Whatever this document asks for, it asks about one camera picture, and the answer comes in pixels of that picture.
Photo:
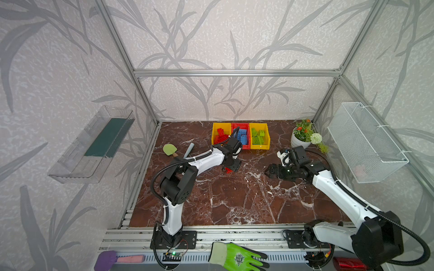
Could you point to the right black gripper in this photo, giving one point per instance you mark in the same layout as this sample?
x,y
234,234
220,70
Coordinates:
x,y
271,170

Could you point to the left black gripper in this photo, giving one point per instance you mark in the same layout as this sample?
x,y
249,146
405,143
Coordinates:
x,y
236,166

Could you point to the blue lego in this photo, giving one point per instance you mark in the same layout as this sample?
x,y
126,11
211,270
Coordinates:
x,y
242,136

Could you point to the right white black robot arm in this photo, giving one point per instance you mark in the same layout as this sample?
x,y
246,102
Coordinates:
x,y
376,237

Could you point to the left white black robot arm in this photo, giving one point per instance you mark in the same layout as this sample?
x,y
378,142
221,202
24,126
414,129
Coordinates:
x,y
173,184

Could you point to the left yellow bin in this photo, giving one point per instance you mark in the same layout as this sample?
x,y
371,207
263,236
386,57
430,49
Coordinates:
x,y
227,130

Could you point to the yellow bin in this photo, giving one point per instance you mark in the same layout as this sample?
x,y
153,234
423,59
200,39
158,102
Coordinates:
x,y
260,126
227,130

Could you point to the red middle bin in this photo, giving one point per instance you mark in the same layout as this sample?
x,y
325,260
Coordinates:
x,y
242,126

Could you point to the right yellow bin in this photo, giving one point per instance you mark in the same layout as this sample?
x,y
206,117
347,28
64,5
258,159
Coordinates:
x,y
260,126

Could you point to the white potted flower plant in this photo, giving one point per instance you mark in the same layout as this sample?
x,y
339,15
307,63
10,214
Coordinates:
x,y
304,135

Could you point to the teal toy trowel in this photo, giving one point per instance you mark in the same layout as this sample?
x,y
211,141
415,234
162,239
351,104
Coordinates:
x,y
188,151

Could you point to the green toy spade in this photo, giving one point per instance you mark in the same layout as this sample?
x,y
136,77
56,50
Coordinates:
x,y
170,150

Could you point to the green work glove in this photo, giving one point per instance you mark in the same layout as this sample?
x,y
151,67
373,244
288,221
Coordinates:
x,y
233,257

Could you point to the green circuit board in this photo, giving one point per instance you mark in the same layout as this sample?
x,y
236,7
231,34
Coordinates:
x,y
172,256

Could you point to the red metallic tool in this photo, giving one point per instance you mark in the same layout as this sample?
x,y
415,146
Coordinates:
x,y
348,264

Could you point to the purple pink brush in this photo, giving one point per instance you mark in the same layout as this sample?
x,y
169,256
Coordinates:
x,y
107,259

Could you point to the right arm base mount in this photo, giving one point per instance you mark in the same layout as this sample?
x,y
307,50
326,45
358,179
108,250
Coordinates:
x,y
304,239

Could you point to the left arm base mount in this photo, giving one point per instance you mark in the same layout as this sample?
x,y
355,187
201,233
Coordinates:
x,y
184,239

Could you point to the white wire mesh basket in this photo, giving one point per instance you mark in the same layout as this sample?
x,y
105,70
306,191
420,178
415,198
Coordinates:
x,y
369,151

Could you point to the clear plastic wall shelf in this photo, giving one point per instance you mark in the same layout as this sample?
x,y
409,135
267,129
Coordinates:
x,y
89,156

